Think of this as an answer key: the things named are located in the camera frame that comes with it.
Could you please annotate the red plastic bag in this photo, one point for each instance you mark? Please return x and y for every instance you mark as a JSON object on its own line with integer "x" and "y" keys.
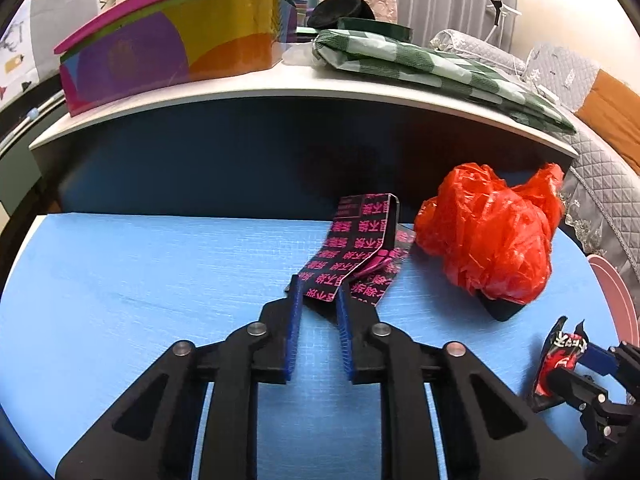
{"x": 493, "y": 238}

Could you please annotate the colourful gift box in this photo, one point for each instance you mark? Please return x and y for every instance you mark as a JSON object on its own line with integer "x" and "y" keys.
{"x": 143, "y": 45}

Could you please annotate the blue table mat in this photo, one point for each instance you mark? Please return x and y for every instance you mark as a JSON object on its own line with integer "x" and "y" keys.
{"x": 92, "y": 301}

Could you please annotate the grey covered television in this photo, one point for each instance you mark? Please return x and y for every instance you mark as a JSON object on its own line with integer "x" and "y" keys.
{"x": 27, "y": 45}

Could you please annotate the green checked folded cloth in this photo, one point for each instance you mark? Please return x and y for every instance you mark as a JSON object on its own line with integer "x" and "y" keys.
{"x": 372, "y": 54}

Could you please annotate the dark blue side table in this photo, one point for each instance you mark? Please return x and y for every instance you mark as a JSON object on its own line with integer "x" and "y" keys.
{"x": 285, "y": 143}

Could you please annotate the black hat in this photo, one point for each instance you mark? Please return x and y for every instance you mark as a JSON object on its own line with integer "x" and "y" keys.
{"x": 327, "y": 13}

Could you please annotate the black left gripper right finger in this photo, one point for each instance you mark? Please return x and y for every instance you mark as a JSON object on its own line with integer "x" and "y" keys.
{"x": 445, "y": 414}

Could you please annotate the pink trash bin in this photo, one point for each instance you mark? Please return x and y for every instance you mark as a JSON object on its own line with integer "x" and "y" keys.
{"x": 618, "y": 298}

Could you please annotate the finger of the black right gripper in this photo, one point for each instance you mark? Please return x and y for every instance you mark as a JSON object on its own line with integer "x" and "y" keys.
{"x": 575, "y": 389}
{"x": 621, "y": 362}

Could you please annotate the black small object under bag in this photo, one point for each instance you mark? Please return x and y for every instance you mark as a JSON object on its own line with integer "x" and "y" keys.
{"x": 500, "y": 309}

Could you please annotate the orange cushion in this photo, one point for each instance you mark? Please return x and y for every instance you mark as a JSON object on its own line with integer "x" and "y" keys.
{"x": 612, "y": 110}

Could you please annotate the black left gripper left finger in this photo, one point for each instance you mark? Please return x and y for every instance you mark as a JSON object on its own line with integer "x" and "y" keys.
{"x": 193, "y": 412}

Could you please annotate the dark green tray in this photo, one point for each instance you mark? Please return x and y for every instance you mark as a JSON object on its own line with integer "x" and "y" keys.
{"x": 389, "y": 30}

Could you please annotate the red black snack wrapper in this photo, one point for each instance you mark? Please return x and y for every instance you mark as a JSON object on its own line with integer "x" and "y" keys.
{"x": 560, "y": 349}

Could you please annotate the black pink printed wrapper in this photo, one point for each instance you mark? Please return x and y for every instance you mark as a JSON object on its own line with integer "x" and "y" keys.
{"x": 364, "y": 250}

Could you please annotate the dark green tv cabinet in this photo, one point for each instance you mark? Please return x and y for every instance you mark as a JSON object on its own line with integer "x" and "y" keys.
{"x": 19, "y": 171}

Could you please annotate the grey quilted sofa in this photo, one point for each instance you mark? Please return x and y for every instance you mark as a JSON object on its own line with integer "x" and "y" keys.
{"x": 600, "y": 189}

